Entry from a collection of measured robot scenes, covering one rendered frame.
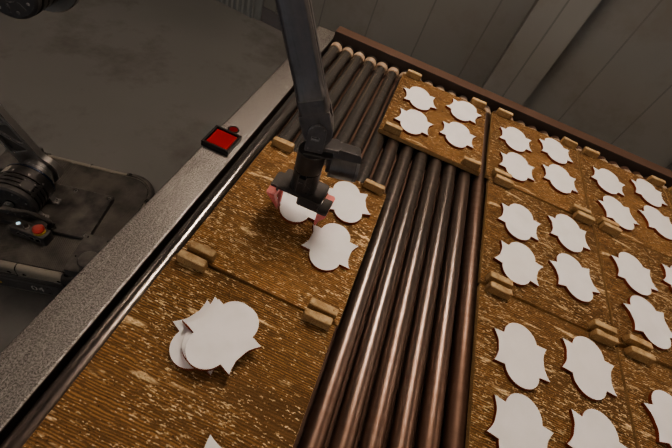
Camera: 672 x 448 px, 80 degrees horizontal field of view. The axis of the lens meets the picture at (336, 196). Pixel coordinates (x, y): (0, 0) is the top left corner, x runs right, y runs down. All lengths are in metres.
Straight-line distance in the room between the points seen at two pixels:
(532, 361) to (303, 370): 0.49
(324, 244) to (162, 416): 0.44
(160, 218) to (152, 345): 0.29
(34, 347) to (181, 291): 0.23
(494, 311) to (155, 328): 0.71
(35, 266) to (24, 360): 0.93
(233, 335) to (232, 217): 0.28
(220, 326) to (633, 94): 3.07
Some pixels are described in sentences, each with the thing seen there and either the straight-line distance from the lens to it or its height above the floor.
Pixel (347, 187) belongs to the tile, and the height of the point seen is 0.95.
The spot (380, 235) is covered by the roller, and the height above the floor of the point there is 0.92.
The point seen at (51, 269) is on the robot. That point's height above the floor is 0.24.
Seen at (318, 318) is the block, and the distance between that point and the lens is 0.79.
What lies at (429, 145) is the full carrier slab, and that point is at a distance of 1.32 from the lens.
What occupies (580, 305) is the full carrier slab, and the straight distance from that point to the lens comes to 1.21.
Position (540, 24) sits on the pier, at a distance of 2.99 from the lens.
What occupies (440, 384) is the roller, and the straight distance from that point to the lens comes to 0.89.
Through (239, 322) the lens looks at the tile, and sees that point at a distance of 0.76.
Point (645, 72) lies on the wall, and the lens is 3.33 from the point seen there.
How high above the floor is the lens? 1.66
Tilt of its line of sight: 46 degrees down
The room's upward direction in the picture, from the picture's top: 23 degrees clockwise
